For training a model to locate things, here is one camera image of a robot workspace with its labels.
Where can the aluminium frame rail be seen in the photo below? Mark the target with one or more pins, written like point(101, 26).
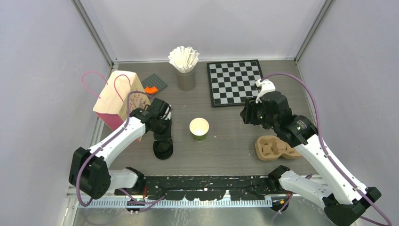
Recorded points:
point(225, 202)

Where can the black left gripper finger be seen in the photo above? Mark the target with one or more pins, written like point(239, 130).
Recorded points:
point(169, 143)
point(159, 146)

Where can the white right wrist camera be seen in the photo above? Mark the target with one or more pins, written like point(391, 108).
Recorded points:
point(264, 86)

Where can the grey lego baseplate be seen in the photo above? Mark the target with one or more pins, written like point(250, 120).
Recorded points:
point(154, 80)

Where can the brown pulp cup carrier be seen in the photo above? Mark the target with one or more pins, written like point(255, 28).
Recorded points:
point(270, 148)

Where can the green paper cup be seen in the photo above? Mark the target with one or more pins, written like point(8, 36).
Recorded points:
point(199, 128)

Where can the black white chessboard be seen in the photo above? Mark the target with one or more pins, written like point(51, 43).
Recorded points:
point(232, 82)

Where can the orange plastic piece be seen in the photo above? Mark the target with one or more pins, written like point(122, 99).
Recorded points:
point(151, 90)

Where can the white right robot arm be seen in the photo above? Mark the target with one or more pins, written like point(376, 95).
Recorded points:
point(344, 199)

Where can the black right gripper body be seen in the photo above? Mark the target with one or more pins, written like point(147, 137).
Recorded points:
point(255, 114)

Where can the stack of black lids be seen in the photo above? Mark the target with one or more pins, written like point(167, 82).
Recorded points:
point(165, 155)

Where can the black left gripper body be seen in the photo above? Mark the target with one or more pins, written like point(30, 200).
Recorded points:
point(163, 130)

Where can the grey straw holder cup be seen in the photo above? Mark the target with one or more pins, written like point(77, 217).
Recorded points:
point(186, 81)

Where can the white wrapped straws bundle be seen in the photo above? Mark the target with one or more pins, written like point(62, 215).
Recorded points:
point(184, 59)

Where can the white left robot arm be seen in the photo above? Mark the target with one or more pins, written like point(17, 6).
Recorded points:
point(90, 172)

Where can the paper gift bag pink handles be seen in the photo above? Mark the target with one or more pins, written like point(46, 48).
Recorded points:
point(123, 89)

